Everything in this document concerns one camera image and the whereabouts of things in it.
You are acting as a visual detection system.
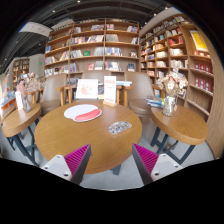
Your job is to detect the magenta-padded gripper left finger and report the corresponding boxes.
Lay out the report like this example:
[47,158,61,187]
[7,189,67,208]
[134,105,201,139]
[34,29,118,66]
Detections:
[40,143,92,186]

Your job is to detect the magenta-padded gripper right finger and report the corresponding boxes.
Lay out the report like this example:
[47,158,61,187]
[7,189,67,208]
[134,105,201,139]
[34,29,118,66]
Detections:
[131,143,184,186]

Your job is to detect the transparent computer mouse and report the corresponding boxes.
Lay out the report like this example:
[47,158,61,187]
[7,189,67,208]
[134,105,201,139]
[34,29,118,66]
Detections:
[108,120,133,135]

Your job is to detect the white mouse pad red rest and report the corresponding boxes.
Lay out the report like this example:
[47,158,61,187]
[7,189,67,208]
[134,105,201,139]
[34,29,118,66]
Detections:
[63,103,103,123]

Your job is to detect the oval wooden side table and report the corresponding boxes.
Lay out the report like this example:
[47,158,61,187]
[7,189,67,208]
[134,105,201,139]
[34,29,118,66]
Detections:
[1,102,43,166]
[148,105,210,165]

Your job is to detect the colourful book stack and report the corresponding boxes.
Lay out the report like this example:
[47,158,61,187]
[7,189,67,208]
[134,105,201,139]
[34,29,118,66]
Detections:
[145,95,165,109]

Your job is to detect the tall glass vase dried flowers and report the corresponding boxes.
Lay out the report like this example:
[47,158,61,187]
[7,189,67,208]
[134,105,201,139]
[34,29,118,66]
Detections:
[156,71,189,118]

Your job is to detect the brown padded wooden armchair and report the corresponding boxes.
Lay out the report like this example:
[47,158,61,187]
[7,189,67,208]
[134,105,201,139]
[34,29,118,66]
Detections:
[39,73,69,116]
[66,69,116,101]
[123,71,156,118]

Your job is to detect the white framed pink picture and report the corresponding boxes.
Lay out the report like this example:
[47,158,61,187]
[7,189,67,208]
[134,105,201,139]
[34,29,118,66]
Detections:
[75,78,100,101]

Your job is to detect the white red sign wooden base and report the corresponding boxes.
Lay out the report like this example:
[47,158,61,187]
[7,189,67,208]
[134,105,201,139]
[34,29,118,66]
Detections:
[102,75,118,108]

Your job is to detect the small glass vase dried flowers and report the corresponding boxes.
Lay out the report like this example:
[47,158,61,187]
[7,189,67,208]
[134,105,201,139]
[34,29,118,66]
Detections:
[15,72,43,114]

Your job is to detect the pale blue book stack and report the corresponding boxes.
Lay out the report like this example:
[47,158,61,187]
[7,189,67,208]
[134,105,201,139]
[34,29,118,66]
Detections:
[115,80,133,88]

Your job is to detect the small white standing card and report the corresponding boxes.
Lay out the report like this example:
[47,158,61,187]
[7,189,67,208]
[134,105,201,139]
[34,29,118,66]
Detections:
[14,90,24,112]

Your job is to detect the curved wooden bookshelf unit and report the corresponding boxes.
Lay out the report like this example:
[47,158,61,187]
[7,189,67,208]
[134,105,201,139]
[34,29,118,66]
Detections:
[139,13,224,158]

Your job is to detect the small distant wooden bookshelf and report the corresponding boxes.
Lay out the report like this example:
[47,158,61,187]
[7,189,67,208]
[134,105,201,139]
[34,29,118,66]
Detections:
[11,57,31,88]

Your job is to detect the wide wooden bookshelf unit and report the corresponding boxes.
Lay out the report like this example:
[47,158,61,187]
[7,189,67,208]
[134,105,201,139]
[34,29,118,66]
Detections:
[43,18,141,86]

